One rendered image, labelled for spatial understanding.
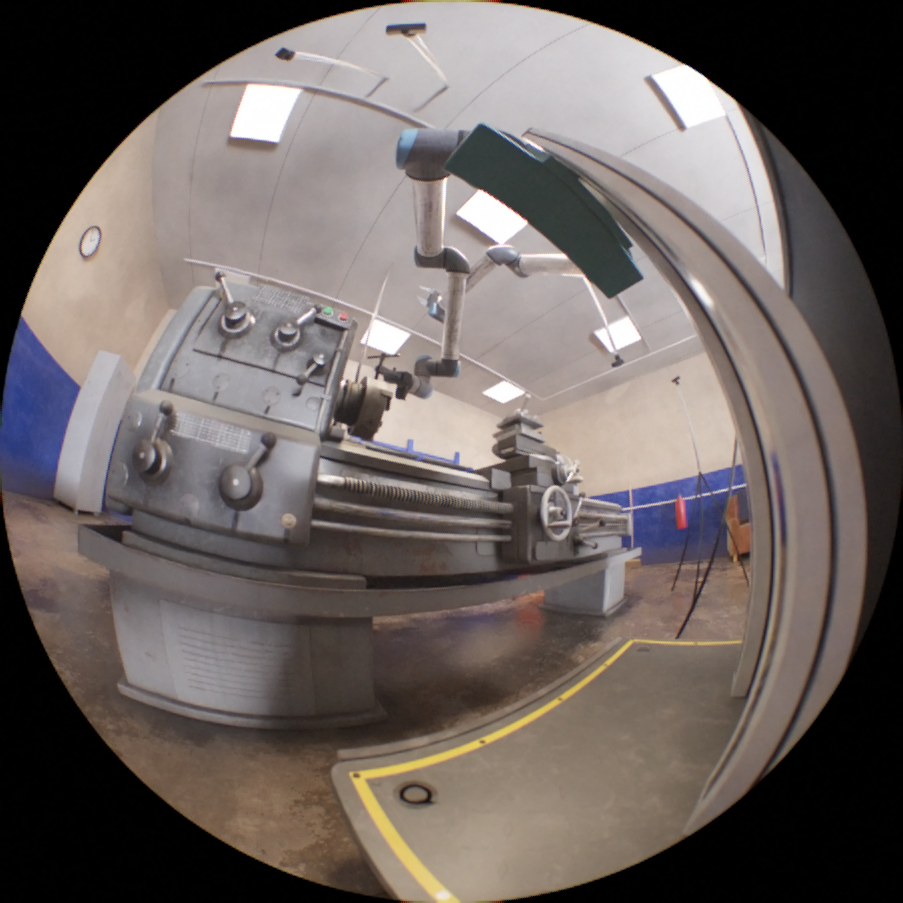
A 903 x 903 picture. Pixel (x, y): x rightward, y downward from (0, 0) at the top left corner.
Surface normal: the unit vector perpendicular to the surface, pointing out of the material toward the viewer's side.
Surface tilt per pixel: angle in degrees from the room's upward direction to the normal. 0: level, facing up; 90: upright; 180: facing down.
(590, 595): 90
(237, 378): 90
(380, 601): 90
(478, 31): 180
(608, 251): 180
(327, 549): 90
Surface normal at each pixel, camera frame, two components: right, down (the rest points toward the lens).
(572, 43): -0.04, 0.95
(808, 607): -0.84, -0.21
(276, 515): 0.59, -0.23
